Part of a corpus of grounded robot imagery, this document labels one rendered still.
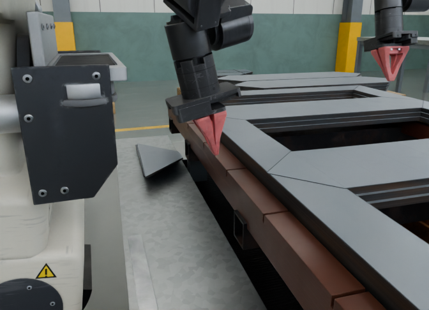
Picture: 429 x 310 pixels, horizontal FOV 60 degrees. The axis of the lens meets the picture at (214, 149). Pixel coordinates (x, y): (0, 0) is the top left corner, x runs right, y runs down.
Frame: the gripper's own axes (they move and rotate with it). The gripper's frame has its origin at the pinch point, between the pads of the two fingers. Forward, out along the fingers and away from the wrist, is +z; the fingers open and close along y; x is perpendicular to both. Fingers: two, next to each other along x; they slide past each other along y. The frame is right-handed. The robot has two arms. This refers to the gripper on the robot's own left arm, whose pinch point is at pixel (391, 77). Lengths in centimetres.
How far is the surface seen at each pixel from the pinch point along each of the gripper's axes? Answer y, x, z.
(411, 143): -7.7, 2.1, 14.5
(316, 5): 678, -399, -212
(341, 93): 53, -23, 1
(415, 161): -16.1, 9.2, 16.5
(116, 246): 123, 66, 69
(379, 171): -18.7, 19.1, 16.9
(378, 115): 19.9, -12.6, 9.4
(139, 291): -12, 60, 32
